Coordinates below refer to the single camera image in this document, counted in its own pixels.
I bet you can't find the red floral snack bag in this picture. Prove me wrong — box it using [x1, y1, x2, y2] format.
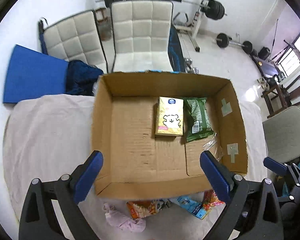
[202, 190, 224, 213]

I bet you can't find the blue long snack bag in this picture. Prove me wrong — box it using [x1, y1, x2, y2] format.
[169, 196, 211, 220]

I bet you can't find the purple soft cloth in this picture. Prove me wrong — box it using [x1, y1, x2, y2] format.
[103, 203, 146, 232]

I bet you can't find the orange panda snack bag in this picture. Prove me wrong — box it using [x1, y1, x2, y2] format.
[126, 199, 171, 220]

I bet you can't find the green snack bag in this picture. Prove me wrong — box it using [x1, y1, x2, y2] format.
[183, 98, 214, 142]

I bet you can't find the yellow tissue pack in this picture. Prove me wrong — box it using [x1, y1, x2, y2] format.
[155, 96, 184, 137]

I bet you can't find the grey shell chair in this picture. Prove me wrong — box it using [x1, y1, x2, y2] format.
[262, 106, 300, 164]

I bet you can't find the clear plastic wrap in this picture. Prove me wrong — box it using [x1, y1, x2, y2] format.
[202, 132, 223, 161]

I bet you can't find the beige table cloth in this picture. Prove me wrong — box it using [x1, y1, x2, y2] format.
[2, 93, 269, 240]

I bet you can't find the dark wooden chair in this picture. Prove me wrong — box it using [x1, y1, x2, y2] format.
[261, 75, 300, 119]

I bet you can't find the treadmill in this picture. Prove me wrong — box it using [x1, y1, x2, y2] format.
[250, 47, 284, 79]

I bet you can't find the cardboard milk box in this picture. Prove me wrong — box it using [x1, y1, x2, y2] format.
[91, 72, 248, 200]

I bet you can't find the dark blue blanket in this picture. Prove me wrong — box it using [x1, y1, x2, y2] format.
[65, 60, 104, 96]

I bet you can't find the blue foam mat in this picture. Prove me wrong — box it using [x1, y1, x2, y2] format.
[2, 45, 68, 103]

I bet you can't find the barbell on floor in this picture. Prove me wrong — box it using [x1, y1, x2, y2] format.
[216, 33, 253, 54]

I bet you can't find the chrome dumbbell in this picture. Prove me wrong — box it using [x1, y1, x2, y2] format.
[184, 58, 199, 74]

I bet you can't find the white weight rack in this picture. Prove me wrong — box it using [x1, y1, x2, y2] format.
[173, 0, 216, 52]

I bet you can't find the barbell on rack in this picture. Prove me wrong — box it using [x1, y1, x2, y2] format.
[95, 0, 227, 21]

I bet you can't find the white quilted chair left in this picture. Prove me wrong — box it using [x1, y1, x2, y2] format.
[43, 10, 108, 74]

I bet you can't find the white quilted chair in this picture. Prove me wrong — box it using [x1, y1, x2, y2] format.
[110, 0, 173, 72]
[43, 10, 108, 74]

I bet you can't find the white quilted chair centre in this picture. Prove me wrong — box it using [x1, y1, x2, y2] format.
[110, 0, 173, 72]

